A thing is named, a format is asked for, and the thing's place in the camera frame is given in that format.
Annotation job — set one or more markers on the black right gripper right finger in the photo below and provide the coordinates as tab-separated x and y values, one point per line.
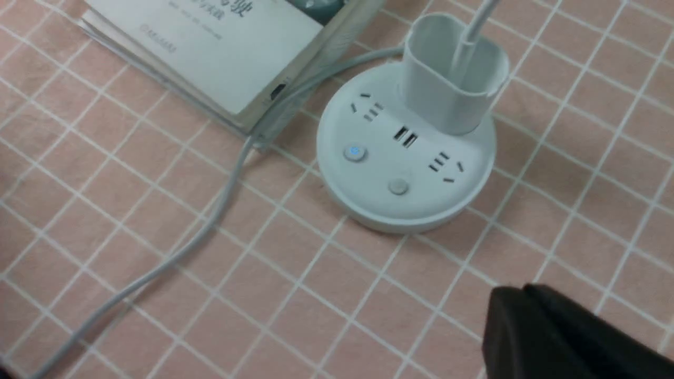
606	350

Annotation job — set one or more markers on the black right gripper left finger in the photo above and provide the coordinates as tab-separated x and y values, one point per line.
520	342

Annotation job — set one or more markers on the white desk lamp base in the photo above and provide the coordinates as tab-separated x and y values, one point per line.
404	147

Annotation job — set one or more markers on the white paperback book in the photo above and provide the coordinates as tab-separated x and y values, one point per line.
231	59

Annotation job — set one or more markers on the pink checkered tablecloth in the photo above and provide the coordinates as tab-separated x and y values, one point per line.
104	173

